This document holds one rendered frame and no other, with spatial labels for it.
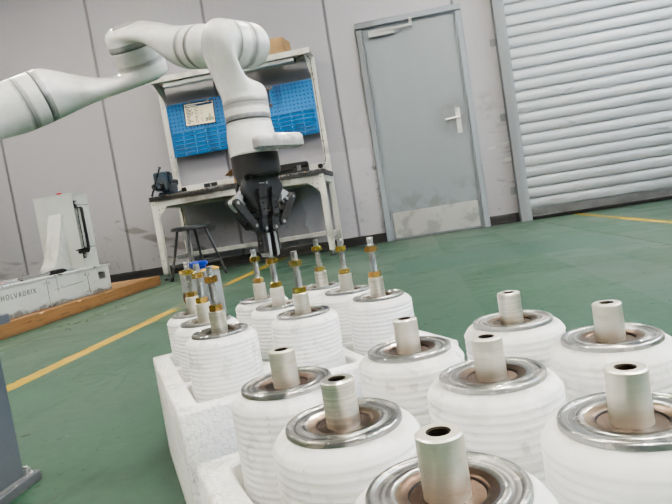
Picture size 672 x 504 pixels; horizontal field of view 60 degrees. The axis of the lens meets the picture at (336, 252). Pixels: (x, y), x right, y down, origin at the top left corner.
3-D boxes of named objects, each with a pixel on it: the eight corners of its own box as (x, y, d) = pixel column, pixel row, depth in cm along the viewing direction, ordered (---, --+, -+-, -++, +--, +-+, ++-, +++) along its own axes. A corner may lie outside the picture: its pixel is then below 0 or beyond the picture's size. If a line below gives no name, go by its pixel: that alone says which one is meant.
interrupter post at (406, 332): (404, 359, 51) (399, 322, 51) (391, 354, 54) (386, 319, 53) (427, 352, 52) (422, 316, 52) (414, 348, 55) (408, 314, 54)
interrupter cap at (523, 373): (482, 408, 37) (480, 397, 37) (420, 383, 44) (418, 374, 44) (571, 378, 40) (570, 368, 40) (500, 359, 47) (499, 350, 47)
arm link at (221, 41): (233, 116, 84) (280, 116, 91) (215, 8, 83) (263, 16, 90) (207, 126, 89) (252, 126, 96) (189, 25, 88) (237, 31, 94)
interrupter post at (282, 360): (278, 395, 47) (271, 355, 47) (269, 388, 49) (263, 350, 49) (305, 387, 48) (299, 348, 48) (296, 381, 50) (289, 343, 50)
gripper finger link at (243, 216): (226, 199, 88) (252, 223, 92) (221, 208, 88) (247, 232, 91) (237, 196, 87) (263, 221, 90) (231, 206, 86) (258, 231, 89)
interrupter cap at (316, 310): (300, 310, 87) (299, 305, 87) (340, 309, 83) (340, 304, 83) (265, 322, 81) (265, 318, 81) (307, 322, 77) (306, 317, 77)
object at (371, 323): (421, 427, 81) (402, 300, 80) (357, 428, 85) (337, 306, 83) (434, 402, 90) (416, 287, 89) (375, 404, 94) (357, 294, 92)
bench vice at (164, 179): (167, 197, 544) (162, 171, 543) (184, 194, 542) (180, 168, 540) (147, 197, 504) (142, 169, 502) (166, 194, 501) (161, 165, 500)
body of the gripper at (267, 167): (259, 153, 97) (268, 209, 97) (217, 155, 91) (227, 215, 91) (289, 145, 91) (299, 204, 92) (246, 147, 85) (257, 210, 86)
